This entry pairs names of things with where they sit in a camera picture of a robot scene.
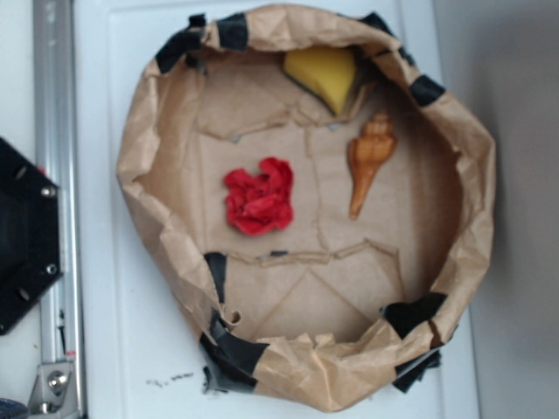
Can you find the dark blue round object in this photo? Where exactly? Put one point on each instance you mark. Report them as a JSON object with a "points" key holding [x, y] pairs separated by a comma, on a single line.
{"points": [[10, 409]]}

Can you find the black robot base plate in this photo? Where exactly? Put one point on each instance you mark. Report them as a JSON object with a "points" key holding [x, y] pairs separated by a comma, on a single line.
{"points": [[30, 243]]}

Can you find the orange plastic conch shell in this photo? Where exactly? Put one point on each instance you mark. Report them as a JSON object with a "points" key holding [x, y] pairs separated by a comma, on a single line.
{"points": [[366, 154]]}

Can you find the aluminium extrusion rail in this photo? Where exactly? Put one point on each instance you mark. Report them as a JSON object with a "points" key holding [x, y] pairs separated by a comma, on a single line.
{"points": [[61, 319]]}

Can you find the crumpled red paper ball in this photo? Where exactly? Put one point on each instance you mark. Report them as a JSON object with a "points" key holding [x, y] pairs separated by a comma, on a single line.
{"points": [[258, 204]]}

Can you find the metal corner bracket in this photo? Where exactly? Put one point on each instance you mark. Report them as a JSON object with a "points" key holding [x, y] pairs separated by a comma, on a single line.
{"points": [[54, 393]]}

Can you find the brown paper bag bin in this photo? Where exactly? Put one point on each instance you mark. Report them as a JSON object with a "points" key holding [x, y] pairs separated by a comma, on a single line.
{"points": [[328, 310]]}

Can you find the yellow sponge with dark backing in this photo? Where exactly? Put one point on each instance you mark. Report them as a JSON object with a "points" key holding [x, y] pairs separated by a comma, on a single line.
{"points": [[327, 72]]}

